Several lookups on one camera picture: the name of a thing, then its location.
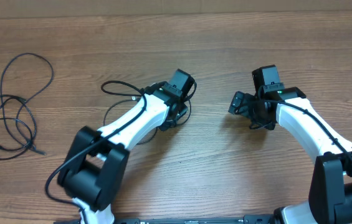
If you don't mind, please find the black thin USB cable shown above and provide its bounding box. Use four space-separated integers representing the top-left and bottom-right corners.
103 93 193 146

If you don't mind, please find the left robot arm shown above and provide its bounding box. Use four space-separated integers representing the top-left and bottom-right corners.
54 70 197 223

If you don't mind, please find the black thin micro cable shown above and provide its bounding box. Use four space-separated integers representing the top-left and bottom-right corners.
0 52 54 156

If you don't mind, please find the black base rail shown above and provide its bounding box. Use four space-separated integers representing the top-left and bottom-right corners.
54 213 331 224

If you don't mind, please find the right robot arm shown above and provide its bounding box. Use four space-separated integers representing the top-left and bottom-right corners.
229 65 352 223

